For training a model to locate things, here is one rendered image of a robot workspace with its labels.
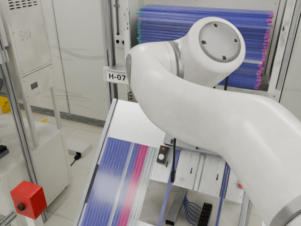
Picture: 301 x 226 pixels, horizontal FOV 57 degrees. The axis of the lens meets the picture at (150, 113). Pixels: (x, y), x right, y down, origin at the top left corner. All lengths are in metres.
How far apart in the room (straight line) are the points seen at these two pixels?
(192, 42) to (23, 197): 1.36
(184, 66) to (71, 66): 3.06
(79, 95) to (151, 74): 3.20
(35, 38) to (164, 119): 1.75
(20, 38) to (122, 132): 0.96
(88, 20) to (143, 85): 2.79
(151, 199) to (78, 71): 2.11
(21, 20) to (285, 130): 1.80
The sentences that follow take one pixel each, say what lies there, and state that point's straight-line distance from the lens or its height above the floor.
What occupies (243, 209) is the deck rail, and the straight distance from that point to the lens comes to 1.19.
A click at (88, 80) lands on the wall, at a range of 3.36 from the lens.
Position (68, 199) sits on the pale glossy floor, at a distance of 2.64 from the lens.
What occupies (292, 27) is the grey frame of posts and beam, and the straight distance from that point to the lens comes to 1.13.
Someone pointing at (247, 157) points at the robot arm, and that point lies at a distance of 0.29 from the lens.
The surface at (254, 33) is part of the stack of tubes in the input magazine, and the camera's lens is 1.07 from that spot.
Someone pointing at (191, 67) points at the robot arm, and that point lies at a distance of 0.39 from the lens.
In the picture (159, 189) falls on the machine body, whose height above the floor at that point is 0.62.
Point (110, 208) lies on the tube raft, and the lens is 1.29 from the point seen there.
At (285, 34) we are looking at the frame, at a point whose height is 1.60.
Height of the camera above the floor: 1.81
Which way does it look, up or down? 28 degrees down
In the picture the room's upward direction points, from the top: straight up
